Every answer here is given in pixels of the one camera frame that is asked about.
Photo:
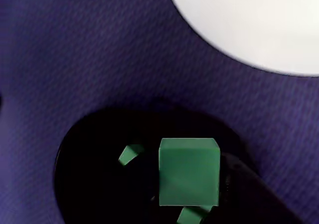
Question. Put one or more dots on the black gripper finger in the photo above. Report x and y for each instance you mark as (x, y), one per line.
(124, 196)
(244, 199)

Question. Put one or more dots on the green cube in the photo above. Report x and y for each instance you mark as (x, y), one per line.
(193, 215)
(129, 154)
(189, 171)

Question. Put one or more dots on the white round plate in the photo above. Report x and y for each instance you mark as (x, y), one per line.
(249, 22)

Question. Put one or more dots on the black metal bucket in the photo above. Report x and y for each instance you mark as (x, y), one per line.
(99, 159)

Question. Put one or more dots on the blue woven tablecloth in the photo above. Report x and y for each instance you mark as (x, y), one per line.
(74, 59)

